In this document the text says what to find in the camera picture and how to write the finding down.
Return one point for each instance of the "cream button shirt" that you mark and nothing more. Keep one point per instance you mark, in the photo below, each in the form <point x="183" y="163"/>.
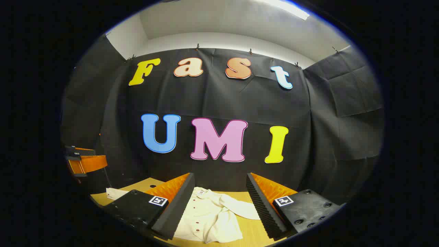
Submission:
<point x="212" y="212"/>

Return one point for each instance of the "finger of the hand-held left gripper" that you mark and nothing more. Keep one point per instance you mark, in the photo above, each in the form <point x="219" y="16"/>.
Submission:
<point x="87" y="152"/>
<point x="91" y="164"/>

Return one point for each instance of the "ceiling light panel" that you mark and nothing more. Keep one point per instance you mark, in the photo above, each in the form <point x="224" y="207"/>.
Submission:
<point x="291" y="8"/>

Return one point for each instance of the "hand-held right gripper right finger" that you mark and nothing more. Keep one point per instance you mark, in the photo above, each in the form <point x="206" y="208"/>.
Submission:
<point x="264" y="209"/>

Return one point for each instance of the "black backdrop cloth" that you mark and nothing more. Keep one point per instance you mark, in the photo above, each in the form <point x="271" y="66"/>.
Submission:
<point x="205" y="99"/>

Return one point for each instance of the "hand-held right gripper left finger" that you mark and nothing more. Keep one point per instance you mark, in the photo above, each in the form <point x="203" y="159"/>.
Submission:
<point x="175" y="212"/>

